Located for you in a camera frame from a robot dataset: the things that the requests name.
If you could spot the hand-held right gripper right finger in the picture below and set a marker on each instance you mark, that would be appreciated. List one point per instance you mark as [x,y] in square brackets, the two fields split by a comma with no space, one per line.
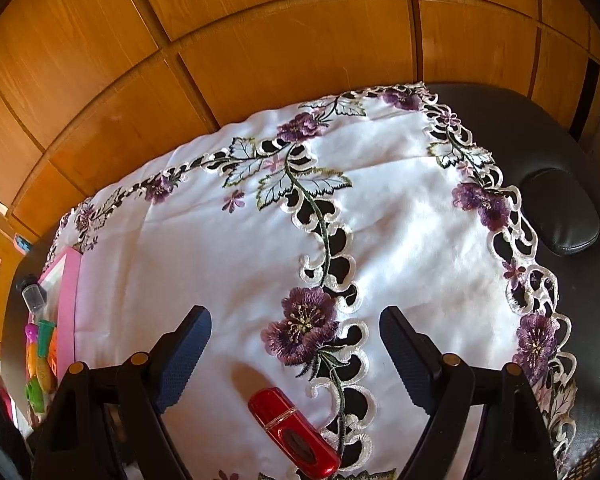
[405,360]

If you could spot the red translucent flash drive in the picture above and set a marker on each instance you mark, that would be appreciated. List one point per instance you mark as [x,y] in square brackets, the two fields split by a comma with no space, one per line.
[292,432]

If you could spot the magenta perforated toy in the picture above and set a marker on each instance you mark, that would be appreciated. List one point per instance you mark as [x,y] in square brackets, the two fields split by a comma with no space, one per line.
[31,332]

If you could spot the grey jar with black lid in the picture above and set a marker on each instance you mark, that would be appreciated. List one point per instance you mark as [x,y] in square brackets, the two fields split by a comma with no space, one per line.
[31,292]

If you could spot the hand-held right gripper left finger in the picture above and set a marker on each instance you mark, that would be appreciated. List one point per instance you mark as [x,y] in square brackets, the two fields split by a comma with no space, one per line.
[182,360]

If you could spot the white embroidered floral tablecloth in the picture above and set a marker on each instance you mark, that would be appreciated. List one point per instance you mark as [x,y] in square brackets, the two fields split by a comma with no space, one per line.
[405,240]

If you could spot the wooden wardrobe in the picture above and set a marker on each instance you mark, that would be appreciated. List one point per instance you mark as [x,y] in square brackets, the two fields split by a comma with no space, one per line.
[280,25]

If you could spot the green plastic toy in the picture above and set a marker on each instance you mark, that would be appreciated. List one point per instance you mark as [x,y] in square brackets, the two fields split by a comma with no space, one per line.
[35,397]

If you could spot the orange toy cubes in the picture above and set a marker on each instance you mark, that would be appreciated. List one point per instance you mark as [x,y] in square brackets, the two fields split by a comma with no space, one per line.
[45,372]

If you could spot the teal plastic clip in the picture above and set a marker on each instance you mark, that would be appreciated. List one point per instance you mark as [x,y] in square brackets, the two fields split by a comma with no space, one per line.
[46,337]

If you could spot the black leather cushion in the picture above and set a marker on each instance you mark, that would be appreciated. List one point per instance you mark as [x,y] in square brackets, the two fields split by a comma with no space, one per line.
[562,210]

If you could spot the pink cardboard box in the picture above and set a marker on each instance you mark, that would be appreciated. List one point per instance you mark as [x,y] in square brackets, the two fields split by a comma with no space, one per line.
[69,300]

